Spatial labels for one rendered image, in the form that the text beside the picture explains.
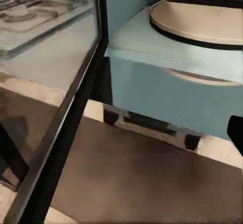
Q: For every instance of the microwave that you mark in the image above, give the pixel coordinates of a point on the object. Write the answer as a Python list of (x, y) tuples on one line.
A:
[(50, 55)]

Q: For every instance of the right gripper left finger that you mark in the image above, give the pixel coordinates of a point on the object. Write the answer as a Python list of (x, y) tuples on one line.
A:
[(12, 132)]

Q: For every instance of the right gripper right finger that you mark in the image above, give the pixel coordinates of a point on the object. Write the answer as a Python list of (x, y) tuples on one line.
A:
[(235, 131)]

